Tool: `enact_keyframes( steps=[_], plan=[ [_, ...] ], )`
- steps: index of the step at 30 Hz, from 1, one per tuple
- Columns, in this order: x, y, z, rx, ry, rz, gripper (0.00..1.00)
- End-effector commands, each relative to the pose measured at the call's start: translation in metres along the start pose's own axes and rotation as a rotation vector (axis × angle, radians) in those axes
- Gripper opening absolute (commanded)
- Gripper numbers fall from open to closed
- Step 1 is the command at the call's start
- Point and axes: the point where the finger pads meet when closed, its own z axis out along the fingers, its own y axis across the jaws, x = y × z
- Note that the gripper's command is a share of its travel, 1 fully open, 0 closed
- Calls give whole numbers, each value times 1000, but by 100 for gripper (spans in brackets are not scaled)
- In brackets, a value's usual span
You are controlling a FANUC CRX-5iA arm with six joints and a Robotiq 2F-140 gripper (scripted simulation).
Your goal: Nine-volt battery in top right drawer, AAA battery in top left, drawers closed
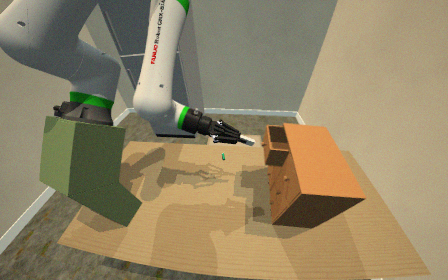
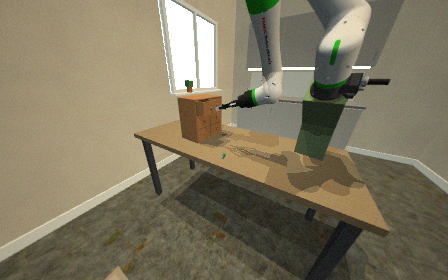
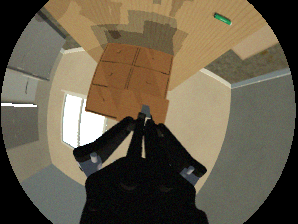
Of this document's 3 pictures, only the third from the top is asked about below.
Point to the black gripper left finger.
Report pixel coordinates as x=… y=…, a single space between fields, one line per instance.
x=91 y=156

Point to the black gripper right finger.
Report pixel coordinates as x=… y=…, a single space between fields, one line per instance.
x=165 y=150

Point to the brown wooden drawer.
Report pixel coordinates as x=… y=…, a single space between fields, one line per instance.
x=131 y=103
x=156 y=83
x=109 y=106
x=120 y=74
x=120 y=54
x=148 y=59

